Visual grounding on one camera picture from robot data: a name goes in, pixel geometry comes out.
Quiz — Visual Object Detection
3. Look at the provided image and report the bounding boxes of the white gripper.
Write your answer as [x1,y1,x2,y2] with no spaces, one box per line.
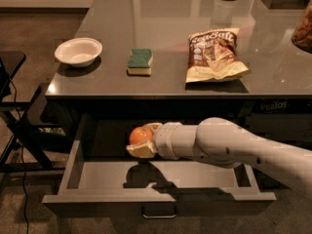
[126,122,180,160]

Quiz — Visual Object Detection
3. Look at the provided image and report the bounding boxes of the orange fruit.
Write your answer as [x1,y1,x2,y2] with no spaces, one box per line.
[130,127,153,144]

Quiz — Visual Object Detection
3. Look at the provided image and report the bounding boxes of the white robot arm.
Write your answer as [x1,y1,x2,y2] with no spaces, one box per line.
[126,118,312,198]

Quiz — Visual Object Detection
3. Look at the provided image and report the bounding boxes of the open grey top drawer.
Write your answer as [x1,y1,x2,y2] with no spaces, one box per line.
[43,115,276,217]

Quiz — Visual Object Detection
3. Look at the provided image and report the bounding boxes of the grey counter cabinet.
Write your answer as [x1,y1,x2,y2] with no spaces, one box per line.
[46,0,312,137]

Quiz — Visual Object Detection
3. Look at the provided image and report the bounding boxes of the green yellow sponge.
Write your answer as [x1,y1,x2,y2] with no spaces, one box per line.
[127,49,153,76]

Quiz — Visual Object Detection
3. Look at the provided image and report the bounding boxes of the brown sea salt chip bag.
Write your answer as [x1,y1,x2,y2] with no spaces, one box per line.
[185,28,250,83]

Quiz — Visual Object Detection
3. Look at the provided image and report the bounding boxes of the white bowl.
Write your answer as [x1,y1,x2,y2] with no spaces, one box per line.
[55,37,102,67]

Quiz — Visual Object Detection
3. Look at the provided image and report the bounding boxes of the black folding side table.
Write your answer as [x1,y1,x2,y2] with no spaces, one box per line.
[0,51,71,174]

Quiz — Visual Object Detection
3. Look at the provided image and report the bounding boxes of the metal drawer handle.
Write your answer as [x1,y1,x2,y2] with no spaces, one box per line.
[141,205,176,219]

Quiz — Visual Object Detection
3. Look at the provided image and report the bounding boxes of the black cable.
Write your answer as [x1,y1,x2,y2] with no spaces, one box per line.
[9,76,32,234]

